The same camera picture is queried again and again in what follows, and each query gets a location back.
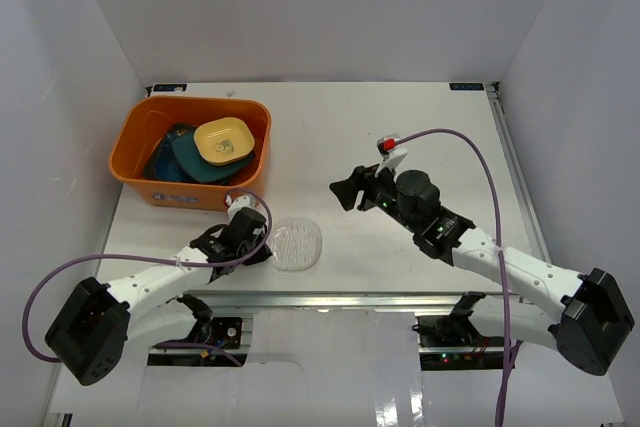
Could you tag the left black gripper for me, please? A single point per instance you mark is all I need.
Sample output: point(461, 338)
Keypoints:
point(257, 251)

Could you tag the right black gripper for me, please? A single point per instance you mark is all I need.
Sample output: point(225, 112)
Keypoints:
point(361, 180)

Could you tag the clear glass round plate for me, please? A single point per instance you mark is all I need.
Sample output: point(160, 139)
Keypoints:
point(296, 244)

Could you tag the yellow square small plate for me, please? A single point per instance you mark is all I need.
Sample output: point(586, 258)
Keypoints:
point(224, 141)

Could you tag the teal square large plate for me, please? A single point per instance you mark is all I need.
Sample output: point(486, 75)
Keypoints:
point(193, 164)

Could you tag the teal scalloped round plate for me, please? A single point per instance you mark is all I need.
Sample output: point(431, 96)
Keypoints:
point(160, 165)

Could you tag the amber black-rimmed square plate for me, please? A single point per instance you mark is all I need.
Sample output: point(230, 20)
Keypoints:
point(176, 131)

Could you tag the dark blue leaf plate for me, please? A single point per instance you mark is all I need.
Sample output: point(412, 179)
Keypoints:
point(181, 176)

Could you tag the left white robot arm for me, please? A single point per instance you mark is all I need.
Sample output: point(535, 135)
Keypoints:
point(153, 308)

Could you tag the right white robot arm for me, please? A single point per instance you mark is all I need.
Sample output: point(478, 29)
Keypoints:
point(583, 317)

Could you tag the orange plastic bin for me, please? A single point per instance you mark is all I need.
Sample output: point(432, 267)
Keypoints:
point(149, 121)

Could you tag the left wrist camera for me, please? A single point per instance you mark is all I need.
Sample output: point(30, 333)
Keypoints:
point(238, 203)

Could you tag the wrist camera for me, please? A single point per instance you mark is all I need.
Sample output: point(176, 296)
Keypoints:
point(392, 153)
point(238, 203)

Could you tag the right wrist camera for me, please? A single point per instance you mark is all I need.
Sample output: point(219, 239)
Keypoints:
point(392, 153)

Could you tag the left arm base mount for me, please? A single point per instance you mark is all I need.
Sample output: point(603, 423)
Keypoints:
point(212, 341)

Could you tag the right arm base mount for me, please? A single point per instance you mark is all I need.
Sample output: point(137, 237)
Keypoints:
point(450, 342)

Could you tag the aluminium table frame rail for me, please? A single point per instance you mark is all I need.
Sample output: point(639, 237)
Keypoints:
point(319, 133)

